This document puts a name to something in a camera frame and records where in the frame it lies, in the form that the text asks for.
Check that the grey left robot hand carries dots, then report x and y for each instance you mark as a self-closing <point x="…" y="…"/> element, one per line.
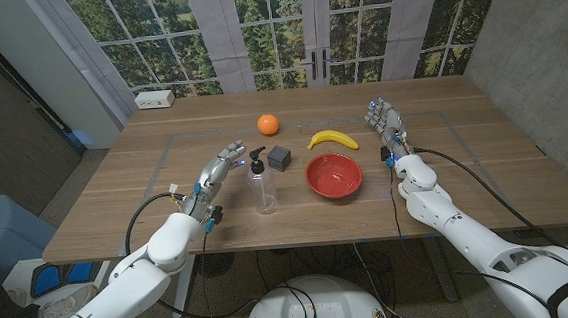
<point x="210" y="176"/>

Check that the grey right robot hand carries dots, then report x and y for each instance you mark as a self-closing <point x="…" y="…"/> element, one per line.
<point x="389" y="121"/>

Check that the clear dispenser bottle black pump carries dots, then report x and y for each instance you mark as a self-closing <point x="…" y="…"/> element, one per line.
<point x="262" y="193"/>

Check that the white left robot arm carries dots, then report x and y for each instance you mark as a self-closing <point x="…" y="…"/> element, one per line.
<point x="137" y="284"/>

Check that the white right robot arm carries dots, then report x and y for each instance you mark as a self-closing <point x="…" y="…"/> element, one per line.
<point x="470" y="236"/>

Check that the yellow banana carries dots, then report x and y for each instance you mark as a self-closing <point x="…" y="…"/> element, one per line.
<point x="335" y="138"/>

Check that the red bowl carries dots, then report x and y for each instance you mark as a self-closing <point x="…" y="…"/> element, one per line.
<point x="333" y="175"/>

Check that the dark grey cube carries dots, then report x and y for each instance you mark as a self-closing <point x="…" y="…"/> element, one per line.
<point x="279" y="158"/>

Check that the orange fruit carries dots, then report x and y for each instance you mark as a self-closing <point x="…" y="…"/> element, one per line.
<point x="268" y="125"/>

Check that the round black floor fan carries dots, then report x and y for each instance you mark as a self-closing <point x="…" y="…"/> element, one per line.
<point x="214" y="264"/>

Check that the white power strip box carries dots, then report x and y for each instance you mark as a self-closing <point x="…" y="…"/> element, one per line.
<point x="154" y="99"/>

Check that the white table leg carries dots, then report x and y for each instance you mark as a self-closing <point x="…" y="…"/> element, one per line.
<point x="185" y="286"/>

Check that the printed window garden backdrop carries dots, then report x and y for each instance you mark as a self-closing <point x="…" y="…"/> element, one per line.
<point x="275" y="39"/>

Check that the grey table leg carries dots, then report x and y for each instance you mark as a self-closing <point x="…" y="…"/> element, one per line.
<point x="439" y="268"/>

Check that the white robot torso base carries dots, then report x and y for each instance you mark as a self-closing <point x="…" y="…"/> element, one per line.
<point x="314" y="302"/>

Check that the grey white sneaker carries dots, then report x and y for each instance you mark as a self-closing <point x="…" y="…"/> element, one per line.
<point x="64" y="309"/>

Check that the blue plastic bin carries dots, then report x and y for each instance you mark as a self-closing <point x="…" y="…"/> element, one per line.
<point x="4" y="239"/>

